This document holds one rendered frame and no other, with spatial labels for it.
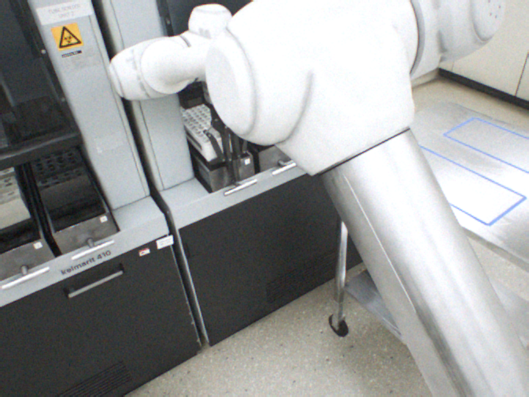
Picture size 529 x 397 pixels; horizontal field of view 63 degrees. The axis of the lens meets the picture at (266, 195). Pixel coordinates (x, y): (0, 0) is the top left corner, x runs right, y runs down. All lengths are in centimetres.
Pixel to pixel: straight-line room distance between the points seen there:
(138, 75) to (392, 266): 65
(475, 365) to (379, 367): 126
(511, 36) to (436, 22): 278
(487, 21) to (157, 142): 86
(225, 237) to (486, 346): 98
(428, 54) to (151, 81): 56
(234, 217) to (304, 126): 92
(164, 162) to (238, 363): 84
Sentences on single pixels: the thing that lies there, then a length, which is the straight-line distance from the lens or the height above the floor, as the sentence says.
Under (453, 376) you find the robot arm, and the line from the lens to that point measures 46.
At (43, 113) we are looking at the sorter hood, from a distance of 106.
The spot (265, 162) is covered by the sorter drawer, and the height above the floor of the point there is 77.
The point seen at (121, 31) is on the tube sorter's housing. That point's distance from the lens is 106.
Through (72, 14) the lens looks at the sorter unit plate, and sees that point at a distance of 103.
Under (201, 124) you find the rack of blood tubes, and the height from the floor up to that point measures 86.
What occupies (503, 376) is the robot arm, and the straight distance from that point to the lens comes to 47.
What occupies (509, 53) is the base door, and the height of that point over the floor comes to 34.
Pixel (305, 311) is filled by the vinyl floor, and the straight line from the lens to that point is 181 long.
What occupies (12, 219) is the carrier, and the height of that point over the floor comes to 83.
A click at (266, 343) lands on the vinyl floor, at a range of 174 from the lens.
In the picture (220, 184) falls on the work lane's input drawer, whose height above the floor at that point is 75.
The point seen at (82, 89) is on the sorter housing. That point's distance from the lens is 107.
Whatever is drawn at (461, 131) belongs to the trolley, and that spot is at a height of 82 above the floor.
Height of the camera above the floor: 146
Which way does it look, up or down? 39 degrees down
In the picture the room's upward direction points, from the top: 5 degrees counter-clockwise
